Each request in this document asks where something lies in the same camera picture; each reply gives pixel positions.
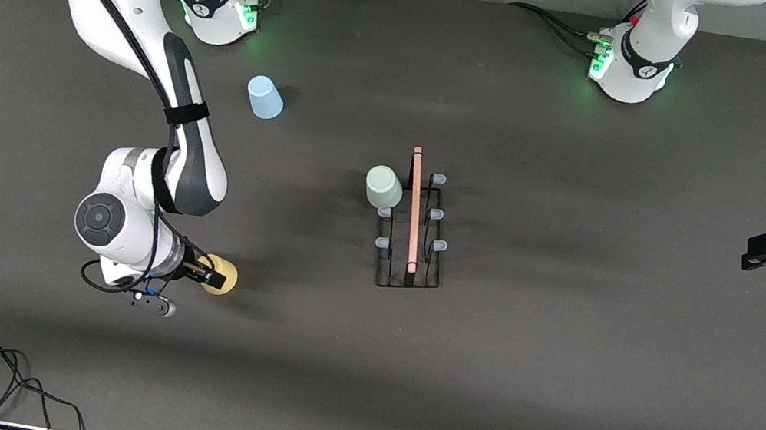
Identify black left arm base cables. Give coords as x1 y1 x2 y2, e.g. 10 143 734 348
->
503 0 649 65

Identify light blue plastic cup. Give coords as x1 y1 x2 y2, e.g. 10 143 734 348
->
243 74 289 123

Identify pale green plastic cup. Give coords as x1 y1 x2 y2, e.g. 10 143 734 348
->
362 163 408 213

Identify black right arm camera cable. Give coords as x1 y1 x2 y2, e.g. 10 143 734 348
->
0 0 233 306

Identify yellow plastic cup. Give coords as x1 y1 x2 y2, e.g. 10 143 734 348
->
195 253 242 299

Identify dark grey table mat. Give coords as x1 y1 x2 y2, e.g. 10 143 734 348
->
0 0 766 430

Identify black wire cup holder rack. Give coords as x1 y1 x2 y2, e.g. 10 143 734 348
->
365 141 464 298

